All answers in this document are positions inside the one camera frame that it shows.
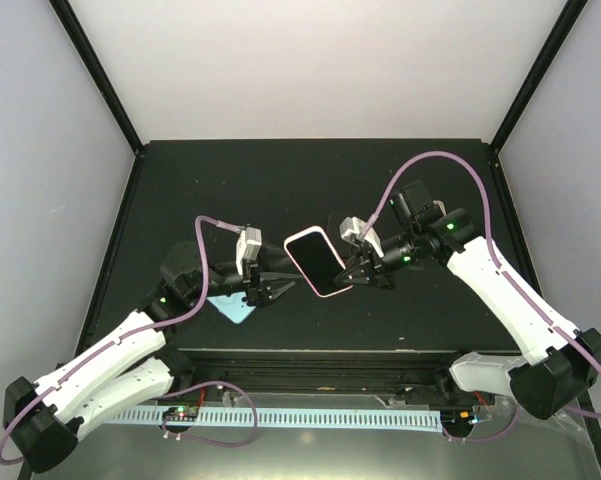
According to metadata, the pink phone case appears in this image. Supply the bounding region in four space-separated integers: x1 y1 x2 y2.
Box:
282 225 354 299

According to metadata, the purple phone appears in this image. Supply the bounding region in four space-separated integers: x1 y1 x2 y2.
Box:
327 212 351 234

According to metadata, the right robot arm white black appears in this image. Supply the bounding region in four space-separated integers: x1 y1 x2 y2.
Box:
336 181 601 420

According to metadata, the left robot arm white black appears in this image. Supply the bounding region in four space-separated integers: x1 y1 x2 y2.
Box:
2 240 300 474

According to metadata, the blue phone case with phone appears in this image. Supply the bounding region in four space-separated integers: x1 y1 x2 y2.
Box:
207 293 256 325

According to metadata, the small circuit board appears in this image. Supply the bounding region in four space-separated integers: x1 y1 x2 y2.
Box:
162 406 199 422

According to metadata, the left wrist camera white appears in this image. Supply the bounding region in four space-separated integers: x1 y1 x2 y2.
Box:
235 227 262 276

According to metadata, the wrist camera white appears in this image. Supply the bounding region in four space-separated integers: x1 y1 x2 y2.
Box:
339 217 384 258
235 227 262 276

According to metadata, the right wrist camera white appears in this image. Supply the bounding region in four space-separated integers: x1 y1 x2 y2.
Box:
339 217 384 258

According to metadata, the black aluminium rail base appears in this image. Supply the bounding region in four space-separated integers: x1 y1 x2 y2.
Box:
54 347 601 401

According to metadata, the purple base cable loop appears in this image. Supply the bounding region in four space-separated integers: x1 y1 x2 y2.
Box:
159 380 258 447

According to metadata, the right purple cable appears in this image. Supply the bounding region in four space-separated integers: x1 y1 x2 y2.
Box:
361 150 601 419

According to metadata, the white slotted cable duct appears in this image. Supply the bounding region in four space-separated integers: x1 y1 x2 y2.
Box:
109 405 442 433

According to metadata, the right black frame post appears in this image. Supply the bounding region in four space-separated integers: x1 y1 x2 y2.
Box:
490 0 588 155

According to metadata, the black frame post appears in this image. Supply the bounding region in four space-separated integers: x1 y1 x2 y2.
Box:
490 0 588 155
48 0 144 155

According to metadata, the left black frame post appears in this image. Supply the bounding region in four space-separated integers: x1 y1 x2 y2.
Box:
48 0 144 155

